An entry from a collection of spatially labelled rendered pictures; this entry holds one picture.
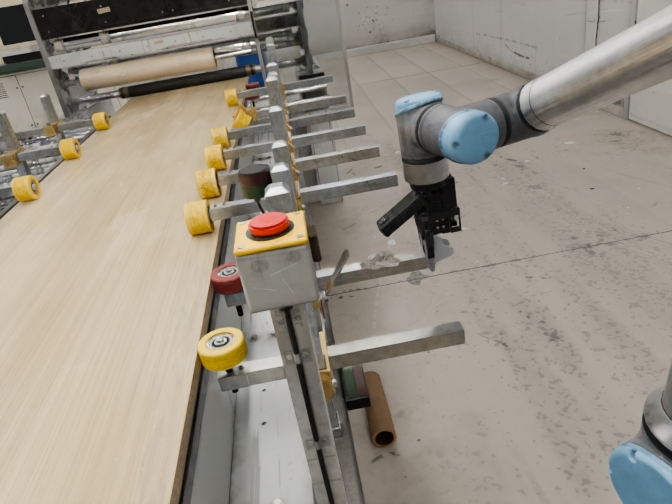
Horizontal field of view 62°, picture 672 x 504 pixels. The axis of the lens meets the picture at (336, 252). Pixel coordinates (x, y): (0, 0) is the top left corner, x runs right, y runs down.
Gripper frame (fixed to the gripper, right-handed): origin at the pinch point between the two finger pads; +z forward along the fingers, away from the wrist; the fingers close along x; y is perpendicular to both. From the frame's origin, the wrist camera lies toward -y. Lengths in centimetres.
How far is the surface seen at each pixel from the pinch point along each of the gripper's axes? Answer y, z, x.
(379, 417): -16, 74, 36
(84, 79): -140, -28, 249
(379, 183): -4.8, -12.2, 23.4
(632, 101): 230, 75, 307
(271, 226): -25, -41, -57
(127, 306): -62, -9, -6
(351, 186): -11.7, -13.0, 23.3
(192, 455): -47, -1, -42
